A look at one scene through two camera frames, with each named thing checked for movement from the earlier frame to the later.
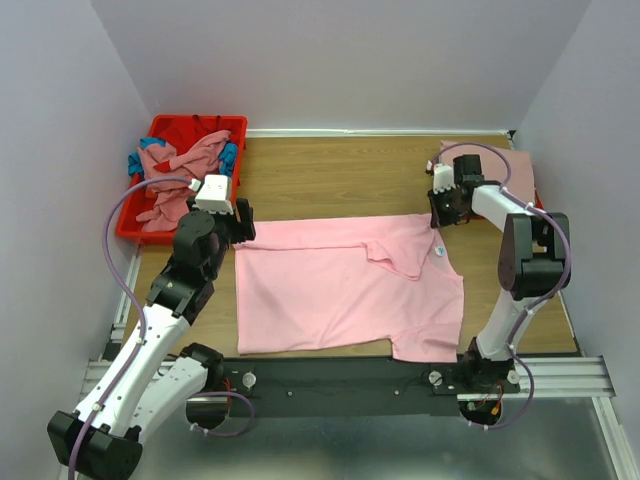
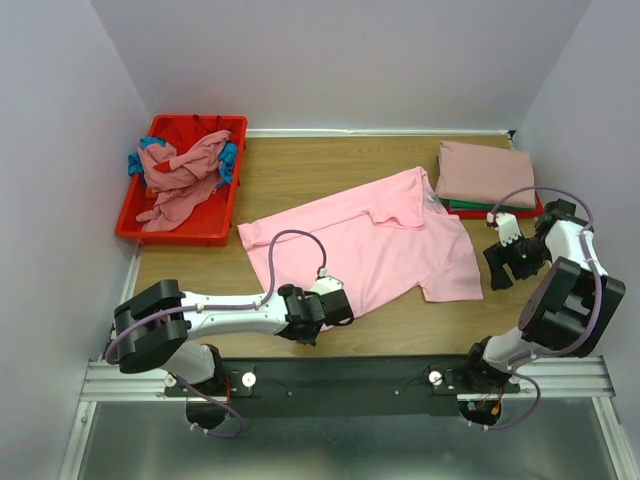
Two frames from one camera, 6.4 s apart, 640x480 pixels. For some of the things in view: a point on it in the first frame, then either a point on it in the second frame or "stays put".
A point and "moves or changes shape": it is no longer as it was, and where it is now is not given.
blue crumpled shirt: [228, 150] stays put
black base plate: [346, 386] stays put
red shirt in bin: [183, 131] stays put
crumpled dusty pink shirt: [197, 159] stays put
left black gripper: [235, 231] to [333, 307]
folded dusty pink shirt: [510, 168] stays put
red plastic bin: [139, 201] stays put
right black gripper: [437, 219] to [494, 258]
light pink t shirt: [362, 282] moves or changes shape
